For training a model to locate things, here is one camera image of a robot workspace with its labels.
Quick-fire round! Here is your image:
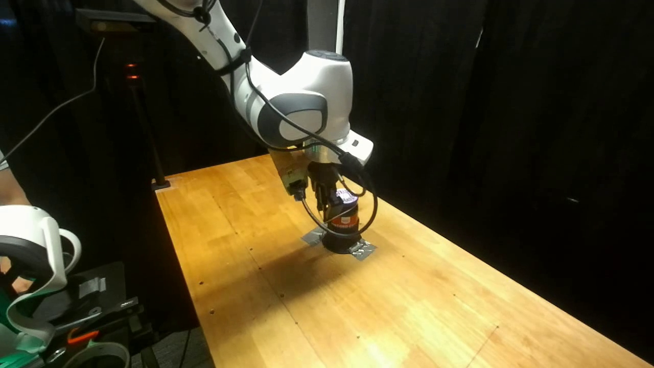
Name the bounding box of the grey tape strip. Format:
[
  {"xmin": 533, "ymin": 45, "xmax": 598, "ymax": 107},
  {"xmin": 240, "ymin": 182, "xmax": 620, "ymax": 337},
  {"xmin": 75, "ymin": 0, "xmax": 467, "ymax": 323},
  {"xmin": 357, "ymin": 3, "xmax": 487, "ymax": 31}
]
[{"xmin": 75, "ymin": 275, "xmax": 109, "ymax": 300}]

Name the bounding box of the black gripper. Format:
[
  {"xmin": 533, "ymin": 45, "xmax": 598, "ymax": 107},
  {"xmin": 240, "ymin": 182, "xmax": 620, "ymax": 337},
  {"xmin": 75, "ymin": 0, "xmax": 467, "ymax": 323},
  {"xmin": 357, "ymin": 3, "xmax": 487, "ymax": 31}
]
[{"xmin": 307, "ymin": 157, "xmax": 356, "ymax": 215}]

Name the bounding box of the white rounded device black band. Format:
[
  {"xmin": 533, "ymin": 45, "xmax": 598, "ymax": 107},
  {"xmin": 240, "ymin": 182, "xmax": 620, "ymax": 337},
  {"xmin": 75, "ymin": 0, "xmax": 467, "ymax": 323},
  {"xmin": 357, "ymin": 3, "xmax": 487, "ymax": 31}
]
[{"xmin": 0, "ymin": 202, "xmax": 83, "ymax": 296}]

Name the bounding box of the orange-handled tool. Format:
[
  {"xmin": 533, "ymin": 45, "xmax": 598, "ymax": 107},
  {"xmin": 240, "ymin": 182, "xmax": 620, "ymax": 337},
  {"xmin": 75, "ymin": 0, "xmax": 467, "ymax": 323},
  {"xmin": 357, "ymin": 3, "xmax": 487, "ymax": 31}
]
[{"xmin": 66, "ymin": 328, "xmax": 102, "ymax": 347}]

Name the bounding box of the yellow-green wrist camera mount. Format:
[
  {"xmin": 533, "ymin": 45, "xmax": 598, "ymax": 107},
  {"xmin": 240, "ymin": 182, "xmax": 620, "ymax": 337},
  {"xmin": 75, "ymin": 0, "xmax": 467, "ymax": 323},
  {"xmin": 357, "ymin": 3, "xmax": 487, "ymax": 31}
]
[{"xmin": 272, "ymin": 150, "xmax": 312, "ymax": 200}]

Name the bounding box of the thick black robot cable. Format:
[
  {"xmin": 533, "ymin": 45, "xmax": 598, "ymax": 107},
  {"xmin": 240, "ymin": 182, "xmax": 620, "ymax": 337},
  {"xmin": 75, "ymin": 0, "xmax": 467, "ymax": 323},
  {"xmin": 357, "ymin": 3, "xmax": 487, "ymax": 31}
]
[{"xmin": 160, "ymin": 0, "xmax": 380, "ymax": 240}]

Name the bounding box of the wide black curtain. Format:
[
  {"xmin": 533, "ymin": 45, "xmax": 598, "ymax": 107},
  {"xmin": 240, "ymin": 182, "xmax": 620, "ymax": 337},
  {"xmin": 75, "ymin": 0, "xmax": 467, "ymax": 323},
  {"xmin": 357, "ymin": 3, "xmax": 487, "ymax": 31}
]
[{"xmin": 344, "ymin": 0, "xmax": 654, "ymax": 343}]

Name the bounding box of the black equipment cart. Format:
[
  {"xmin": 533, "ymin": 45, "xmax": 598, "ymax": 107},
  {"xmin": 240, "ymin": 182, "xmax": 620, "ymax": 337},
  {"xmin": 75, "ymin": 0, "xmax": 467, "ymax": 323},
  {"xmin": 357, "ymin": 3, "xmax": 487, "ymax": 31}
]
[{"xmin": 0, "ymin": 261, "xmax": 201, "ymax": 368}]

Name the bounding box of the narrow black curtain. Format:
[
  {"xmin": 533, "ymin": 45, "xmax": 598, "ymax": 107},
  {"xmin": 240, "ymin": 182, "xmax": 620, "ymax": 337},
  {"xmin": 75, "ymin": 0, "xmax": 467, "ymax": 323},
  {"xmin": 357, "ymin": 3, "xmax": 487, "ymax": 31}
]
[{"xmin": 152, "ymin": 0, "xmax": 310, "ymax": 172}]

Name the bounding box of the white vertical pole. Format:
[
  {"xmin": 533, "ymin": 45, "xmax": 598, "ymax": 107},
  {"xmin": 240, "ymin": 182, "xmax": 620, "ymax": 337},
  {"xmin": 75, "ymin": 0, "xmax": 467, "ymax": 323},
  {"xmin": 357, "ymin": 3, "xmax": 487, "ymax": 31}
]
[{"xmin": 331, "ymin": 0, "xmax": 347, "ymax": 58}]

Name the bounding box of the green cable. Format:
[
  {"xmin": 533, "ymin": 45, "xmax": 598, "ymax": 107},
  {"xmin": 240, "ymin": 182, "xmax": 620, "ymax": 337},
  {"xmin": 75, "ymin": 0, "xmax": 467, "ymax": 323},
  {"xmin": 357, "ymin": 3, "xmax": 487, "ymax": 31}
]
[{"xmin": 3, "ymin": 273, "xmax": 70, "ymax": 337}]

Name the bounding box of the black camera tripod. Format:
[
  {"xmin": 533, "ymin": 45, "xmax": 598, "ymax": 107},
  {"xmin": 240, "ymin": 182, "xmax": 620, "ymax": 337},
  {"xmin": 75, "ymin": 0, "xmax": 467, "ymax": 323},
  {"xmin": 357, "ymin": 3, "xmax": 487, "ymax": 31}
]
[{"xmin": 73, "ymin": 6, "xmax": 171, "ymax": 192}]

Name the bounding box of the grey ring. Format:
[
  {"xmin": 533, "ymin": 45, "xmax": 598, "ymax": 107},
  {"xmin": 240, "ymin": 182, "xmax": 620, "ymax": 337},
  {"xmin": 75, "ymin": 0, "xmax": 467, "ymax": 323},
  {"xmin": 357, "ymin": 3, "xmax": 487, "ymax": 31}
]
[{"xmin": 59, "ymin": 339, "xmax": 131, "ymax": 368}]

